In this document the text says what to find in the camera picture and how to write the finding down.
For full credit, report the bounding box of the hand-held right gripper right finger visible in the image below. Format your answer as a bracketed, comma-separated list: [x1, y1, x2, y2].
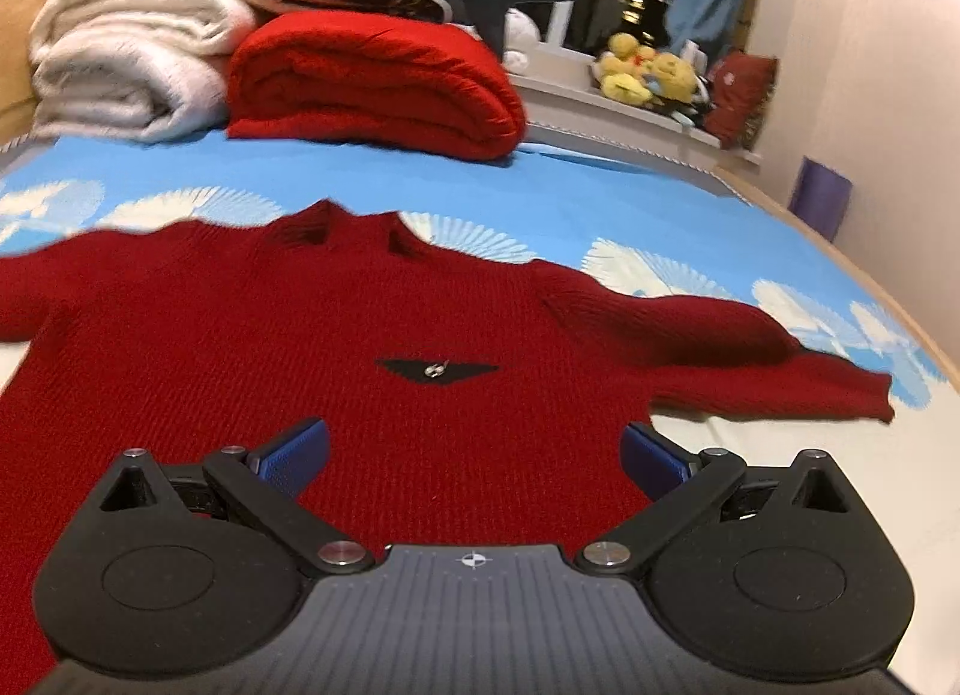
[574, 423, 863, 577]

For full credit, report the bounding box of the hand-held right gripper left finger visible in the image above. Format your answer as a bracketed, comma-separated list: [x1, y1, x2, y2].
[96, 419, 376, 580]

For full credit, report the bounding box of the dark red knit sweater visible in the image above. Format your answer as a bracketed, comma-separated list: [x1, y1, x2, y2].
[0, 198, 895, 568]

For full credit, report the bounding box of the blue white printed bedsheet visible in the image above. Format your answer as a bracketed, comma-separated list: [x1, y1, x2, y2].
[0, 121, 950, 561]

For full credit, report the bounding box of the purple container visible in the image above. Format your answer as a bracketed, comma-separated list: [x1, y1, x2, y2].
[791, 156, 853, 242]

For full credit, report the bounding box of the white windowsill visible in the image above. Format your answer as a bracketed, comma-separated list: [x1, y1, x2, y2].
[516, 68, 764, 167]

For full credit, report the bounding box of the red bag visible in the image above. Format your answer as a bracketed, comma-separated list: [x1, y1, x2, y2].
[705, 51, 778, 148]

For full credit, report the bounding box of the yellow plush toy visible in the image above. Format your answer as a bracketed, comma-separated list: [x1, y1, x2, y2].
[649, 50, 704, 107]
[592, 31, 661, 107]

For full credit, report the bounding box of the folded red blanket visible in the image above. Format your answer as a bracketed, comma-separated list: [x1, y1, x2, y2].
[225, 12, 527, 162]

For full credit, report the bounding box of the folded cream blanket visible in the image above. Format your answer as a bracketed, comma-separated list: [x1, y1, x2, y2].
[28, 0, 260, 145]

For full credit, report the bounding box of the white plush toy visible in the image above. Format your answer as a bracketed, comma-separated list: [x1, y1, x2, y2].
[501, 8, 541, 73]

